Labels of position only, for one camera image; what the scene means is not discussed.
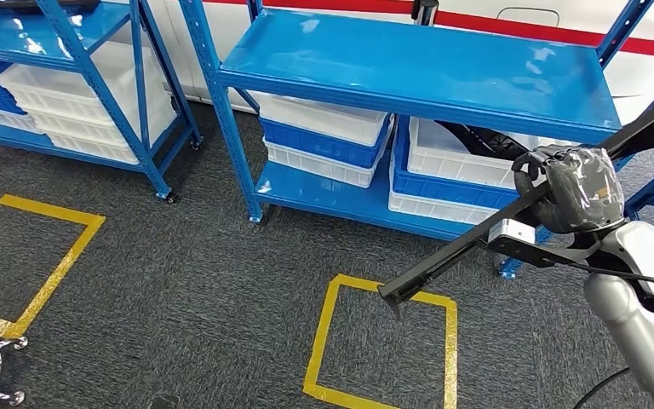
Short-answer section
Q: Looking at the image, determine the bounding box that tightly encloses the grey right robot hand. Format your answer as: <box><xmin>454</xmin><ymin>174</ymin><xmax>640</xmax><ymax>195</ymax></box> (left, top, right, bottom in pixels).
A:
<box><xmin>511</xmin><ymin>145</ymin><xmax>626</xmax><ymax>235</ymax></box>

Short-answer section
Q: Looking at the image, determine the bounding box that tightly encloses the black plastic part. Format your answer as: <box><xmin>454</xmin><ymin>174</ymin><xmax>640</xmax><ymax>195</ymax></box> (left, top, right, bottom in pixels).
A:
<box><xmin>377</xmin><ymin>96</ymin><xmax>654</xmax><ymax>320</ymax></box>
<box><xmin>0</xmin><ymin>0</ymin><xmax>101</xmax><ymax>13</ymax></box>

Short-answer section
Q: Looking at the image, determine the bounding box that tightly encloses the black ribbed curved part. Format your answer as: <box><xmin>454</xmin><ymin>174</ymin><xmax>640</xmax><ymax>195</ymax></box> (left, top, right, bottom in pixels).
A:
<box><xmin>437</xmin><ymin>119</ymin><xmax>531</xmax><ymax>162</ymax></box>

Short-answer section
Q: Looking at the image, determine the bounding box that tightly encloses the black cylindrical post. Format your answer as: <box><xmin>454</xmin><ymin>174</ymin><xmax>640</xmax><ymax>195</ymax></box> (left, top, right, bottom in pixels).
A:
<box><xmin>410</xmin><ymin>0</ymin><xmax>439</xmax><ymax>26</ymax></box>

